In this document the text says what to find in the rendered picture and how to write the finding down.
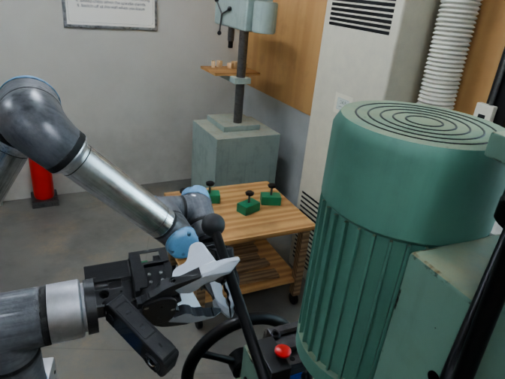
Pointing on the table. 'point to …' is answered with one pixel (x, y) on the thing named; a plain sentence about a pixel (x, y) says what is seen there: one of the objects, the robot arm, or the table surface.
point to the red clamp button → (282, 350)
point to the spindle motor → (388, 221)
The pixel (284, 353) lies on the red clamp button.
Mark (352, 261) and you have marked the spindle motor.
